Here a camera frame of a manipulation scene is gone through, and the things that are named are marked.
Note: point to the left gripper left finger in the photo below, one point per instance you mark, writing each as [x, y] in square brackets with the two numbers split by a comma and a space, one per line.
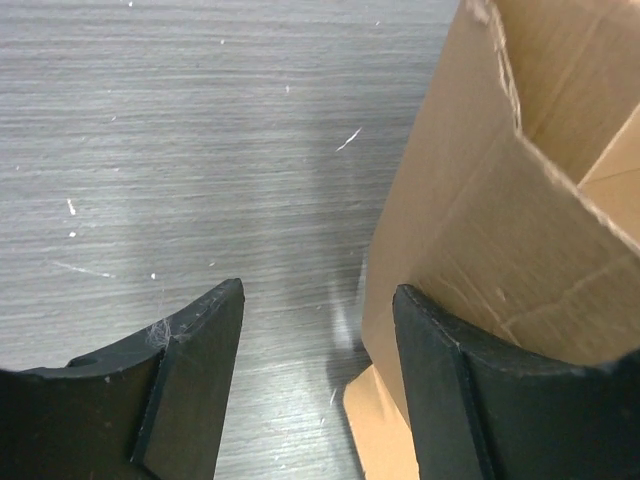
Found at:
[149, 406]

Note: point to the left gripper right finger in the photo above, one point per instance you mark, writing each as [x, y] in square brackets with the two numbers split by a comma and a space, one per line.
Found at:
[482, 408]

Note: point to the brown cardboard box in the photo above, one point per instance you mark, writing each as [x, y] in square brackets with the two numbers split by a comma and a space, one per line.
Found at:
[516, 205]

